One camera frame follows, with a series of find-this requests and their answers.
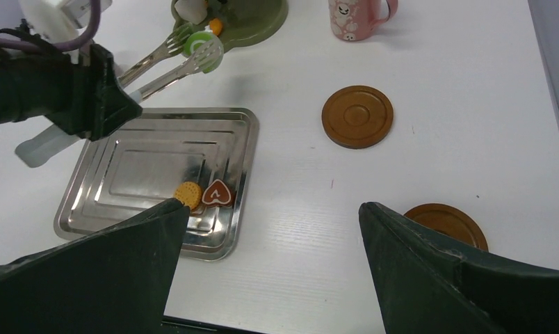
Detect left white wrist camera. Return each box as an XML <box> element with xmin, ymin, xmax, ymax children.
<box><xmin>18</xmin><ymin>0</ymin><xmax>113</xmax><ymax>51</ymax></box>

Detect brown wooden coaster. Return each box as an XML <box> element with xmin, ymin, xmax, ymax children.
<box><xmin>321</xmin><ymin>86</ymin><xmax>394</xmax><ymax>150</ymax></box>
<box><xmin>404</xmin><ymin>203</ymin><xmax>489</xmax><ymax>251</ymax></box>

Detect stainless steel tray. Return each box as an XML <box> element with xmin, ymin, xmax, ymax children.
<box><xmin>54</xmin><ymin>107</ymin><xmax>259</xmax><ymax>261</ymax></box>

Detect brown wooden coaster far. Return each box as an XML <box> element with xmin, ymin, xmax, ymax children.
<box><xmin>321</xmin><ymin>86</ymin><xmax>394</xmax><ymax>150</ymax></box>

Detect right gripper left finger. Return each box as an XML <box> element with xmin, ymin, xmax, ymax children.
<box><xmin>0</xmin><ymin>199</ymin><xmax>189</xmax><ymax>333</ymax></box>

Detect orange fish cake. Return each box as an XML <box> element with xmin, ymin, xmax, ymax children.
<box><xmin>207</xmin><ymin>18</ymin><xmax>223</xmax><ymax>36</ymax></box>

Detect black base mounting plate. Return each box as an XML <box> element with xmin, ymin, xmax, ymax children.
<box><xmin>160</xmin><ymin>316</ymin><xmax>257</xmax><ymax>334</ymax></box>

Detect green swiss roll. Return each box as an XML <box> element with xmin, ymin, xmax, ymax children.
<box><xmin>182</xmin><ymin>31</ymin><xmax>224</xmax><ymax>74</ymax></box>

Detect metal serving tongs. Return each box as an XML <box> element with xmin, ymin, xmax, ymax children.
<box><xmin>14</xmin><ymin>22</ymin><xmax>225</xmax><ymax>169</ymax></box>

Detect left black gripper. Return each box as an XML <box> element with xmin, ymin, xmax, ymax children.
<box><xmin>0</xmin><ymin>44</ymin><xmax>143</xmax><ymax>141</ymax></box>

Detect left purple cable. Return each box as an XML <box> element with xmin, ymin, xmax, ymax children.
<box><xmin>0</xmin><ymin>0</ymin><xmax>102</xmax><ymax>52</ymax></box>

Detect brown heart cookie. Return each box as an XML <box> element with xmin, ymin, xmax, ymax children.
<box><xmin>202</xmin><ymin>179</ymin><xmax>235</xmax><ymax>207</ymax></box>

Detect white swiss roll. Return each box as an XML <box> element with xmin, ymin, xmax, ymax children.
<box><xmin>173</xmin><ymin>0</ymin><xmax>208</xmax><ymax>24</ymax></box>

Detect brown wooden coaster near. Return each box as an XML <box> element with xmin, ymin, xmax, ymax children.
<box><xmin>404</xmin><ymin>203</ymin><xmax>489</xmax><ymax>251</ymax></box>

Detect pink floral mug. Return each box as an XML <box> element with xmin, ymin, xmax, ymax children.
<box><xmin>328</xmin><ymin>0</ymin><xmax>399</xmax><ymax>42</ymax></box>

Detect round tan biscuit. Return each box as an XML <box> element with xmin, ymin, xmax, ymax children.
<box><xmin>173</xmin><ymin>182</ymin><xmax>202</xmax><ymax>211</ymax></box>

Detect green three-tier serving stand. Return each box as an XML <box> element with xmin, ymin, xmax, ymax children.
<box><xmin>191</xmin><ymin>0</ymin><xmax>289</xmax><ymax>51</ymax></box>

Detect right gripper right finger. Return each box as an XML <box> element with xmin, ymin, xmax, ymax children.
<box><xmin>359</xmin><ymin>202</ymin><xmax>559</xmax><ymax>333</ymax></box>

